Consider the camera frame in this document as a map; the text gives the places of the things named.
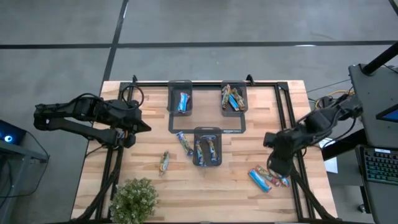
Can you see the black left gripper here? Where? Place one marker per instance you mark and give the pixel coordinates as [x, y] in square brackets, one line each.
[129, 123]

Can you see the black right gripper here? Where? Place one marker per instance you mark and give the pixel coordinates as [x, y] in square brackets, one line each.
[281, 155]

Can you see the blue red-ended granola bar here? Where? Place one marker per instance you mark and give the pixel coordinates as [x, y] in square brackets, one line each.
[259, 181]
[186, 101]
[234, 103]

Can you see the blue green granola bar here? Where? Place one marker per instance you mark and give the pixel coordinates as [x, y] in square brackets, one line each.
[199, 153]

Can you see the green oatmeal granola bar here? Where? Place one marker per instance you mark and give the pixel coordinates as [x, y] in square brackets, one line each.
[185, 144]
[212, 151]

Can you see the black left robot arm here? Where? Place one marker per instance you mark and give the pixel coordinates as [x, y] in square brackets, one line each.
[62, 113]

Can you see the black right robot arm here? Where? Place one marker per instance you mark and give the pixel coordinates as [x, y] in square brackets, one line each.
[323, 121]

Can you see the red green granola bar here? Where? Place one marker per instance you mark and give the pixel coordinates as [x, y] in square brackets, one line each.
[269, 177]

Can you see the red blue granola bar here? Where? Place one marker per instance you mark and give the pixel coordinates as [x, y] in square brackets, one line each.
[284, 182]

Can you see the grey translucent plastic bin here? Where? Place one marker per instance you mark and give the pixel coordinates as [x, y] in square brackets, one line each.
[172, 93]
[234, 82]
[207, 132]

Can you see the white paper sheet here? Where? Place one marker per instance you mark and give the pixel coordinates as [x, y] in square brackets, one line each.
[332, 165]

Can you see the potted artificial green plant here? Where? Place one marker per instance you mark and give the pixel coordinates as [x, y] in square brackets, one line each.
[134, 200]

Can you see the black caster wheel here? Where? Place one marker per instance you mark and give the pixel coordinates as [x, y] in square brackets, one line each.
[361, 208]

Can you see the backlit black keyboard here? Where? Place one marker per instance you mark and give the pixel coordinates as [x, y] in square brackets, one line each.
[382, 166]

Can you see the black desk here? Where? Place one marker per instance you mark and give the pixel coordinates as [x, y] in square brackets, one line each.
[379, 202]

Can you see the grey cart top panel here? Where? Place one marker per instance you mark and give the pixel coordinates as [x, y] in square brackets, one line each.
[373, 93]

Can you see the tablet with blue screen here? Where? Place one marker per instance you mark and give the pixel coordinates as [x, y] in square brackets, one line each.
[390, 115]

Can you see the grey metal side stand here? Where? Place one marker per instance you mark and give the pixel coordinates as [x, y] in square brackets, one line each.
[28, 154]

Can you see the computer tower with blue light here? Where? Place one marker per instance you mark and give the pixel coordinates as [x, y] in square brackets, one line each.
[9, 137]

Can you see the black pole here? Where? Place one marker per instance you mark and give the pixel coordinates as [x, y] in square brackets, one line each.
[381, 59]

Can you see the black frame clamp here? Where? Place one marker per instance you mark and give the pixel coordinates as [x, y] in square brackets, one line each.
[249, 79]
[134, 79]

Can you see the black aluminium rig frame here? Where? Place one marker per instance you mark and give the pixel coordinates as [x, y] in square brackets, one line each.
[202, 84]

